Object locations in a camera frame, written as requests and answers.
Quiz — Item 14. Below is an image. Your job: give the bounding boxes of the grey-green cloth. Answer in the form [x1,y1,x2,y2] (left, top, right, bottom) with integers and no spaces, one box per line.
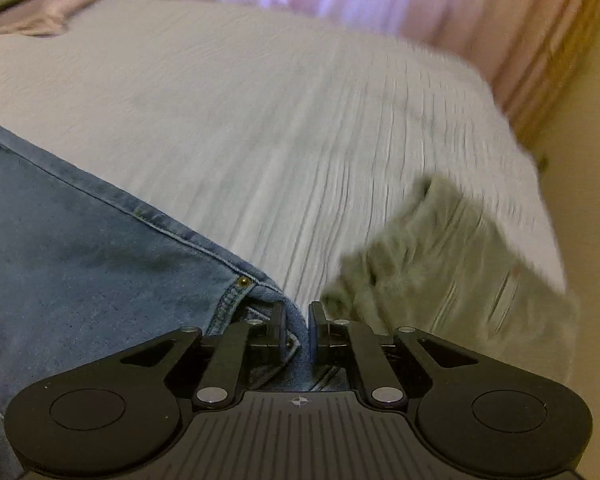
[322,172,582,393]

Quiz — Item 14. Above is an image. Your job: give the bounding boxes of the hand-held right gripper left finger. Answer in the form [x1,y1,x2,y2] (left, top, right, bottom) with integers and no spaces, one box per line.
[120,302,289,409]

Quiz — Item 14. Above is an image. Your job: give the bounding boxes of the striped white bed cover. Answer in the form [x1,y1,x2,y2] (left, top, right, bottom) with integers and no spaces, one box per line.
[0,0,568,306]

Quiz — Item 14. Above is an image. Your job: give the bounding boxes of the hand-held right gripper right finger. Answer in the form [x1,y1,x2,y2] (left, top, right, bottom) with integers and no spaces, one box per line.
[307,301,481,409]

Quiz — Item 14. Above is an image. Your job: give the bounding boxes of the blue denim jeans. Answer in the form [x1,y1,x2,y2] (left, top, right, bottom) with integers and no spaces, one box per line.
[0,115,353,480]

